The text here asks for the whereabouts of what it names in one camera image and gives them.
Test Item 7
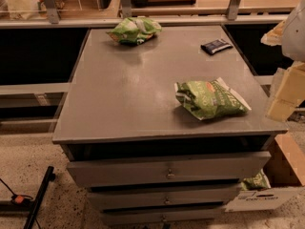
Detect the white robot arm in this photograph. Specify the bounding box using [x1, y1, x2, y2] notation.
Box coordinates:
[260, 0, 305, 121]

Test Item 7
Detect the top grey drawer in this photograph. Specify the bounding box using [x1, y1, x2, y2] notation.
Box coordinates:
[67, 151, 271, 187]

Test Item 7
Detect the black metal stand leg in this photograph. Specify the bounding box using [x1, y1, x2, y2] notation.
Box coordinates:
[23, 166, 56, 229]

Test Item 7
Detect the bottom grey drawer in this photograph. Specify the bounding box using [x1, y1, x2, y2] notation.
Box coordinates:
[102, 206, 224, 226]

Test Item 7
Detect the green jalapeno chip bag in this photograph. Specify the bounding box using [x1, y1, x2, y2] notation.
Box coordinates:
[174, 77, 252, 121]

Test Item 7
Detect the grey drawer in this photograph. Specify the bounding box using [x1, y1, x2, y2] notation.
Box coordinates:
[87, 184, 241, 210]
[67, 151, 271, 187]
[102, 206, 224, 226]

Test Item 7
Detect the dark blue snack packet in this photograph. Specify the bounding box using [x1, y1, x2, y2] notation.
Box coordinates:
[200, 39, 233, 55]

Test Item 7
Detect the cardboard box on floor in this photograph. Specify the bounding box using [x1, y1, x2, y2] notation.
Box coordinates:
[226, 133, 305, 212]

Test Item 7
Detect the grey drawer cabinet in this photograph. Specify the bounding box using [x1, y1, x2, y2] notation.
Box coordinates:
[52, 26, 286, 216]

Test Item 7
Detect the orange cable clip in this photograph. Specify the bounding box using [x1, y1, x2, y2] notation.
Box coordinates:
[11, 195, 25, 205]

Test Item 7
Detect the green rice chip bag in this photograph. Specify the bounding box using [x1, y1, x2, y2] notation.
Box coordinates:
[107, 17, 162, 45]

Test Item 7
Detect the middle grey drawer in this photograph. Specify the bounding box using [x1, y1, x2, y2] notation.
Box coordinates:
[87, 184, 241, 210]

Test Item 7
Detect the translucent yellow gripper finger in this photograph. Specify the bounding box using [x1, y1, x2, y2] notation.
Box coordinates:
[260, 20, 285, 46]
[266, 61, 305, 122]

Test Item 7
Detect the green bag in box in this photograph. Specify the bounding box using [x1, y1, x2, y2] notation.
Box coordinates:
[241, 170, 271, 191]

